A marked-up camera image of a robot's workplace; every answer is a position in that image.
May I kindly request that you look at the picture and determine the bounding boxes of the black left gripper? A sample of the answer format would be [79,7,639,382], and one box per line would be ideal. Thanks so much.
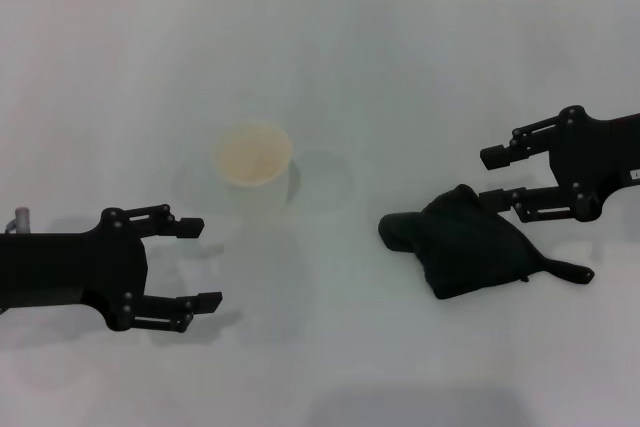
[0,203,224,336]

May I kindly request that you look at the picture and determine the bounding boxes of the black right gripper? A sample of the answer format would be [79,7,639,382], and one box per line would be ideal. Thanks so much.
[478,105,640,225]

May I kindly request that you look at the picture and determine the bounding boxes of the dark blue rag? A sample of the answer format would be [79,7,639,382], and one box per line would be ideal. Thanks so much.
[378,183,596,301]

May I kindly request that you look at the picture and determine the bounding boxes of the white paper cup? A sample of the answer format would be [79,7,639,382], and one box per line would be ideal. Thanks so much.
[213,120,297,217]

